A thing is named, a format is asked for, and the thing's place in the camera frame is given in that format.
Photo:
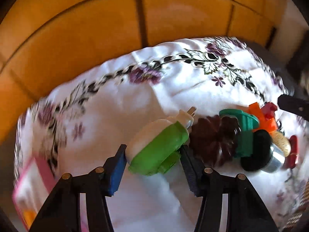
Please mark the dark brown flower cutter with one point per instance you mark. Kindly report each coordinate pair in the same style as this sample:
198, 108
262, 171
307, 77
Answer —
214, 139

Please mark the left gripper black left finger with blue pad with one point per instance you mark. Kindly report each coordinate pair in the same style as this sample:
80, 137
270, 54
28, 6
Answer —
113, 171

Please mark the teal plastic stamp cutter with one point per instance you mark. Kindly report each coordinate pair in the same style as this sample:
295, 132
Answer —
247, 123

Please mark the clear jar black lid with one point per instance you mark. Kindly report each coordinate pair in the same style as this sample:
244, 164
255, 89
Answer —
266, 155

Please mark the green white plastic toy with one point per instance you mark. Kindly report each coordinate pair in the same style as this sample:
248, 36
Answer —
155, 148

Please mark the red plastic tool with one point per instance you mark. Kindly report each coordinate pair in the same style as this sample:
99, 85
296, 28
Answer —
293, 158

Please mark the wooden wall cabinet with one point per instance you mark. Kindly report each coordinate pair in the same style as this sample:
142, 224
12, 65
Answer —
45, 43

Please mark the orange plastic cutter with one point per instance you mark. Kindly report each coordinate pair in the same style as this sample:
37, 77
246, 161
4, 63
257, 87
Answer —
265, 115

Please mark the white floral embroidered tablecloth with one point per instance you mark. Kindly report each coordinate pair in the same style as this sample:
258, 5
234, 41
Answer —
83, 122

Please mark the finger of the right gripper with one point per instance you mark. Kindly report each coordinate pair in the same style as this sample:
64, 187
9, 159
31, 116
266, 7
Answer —
294, 105

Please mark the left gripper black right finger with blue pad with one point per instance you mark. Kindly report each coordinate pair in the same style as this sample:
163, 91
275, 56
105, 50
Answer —
193, 170

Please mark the yellow textured roller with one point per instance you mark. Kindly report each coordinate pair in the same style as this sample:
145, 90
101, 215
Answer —
281, 142

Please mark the pink cardboard box tray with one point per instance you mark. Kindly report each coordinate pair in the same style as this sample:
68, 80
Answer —
32, 189

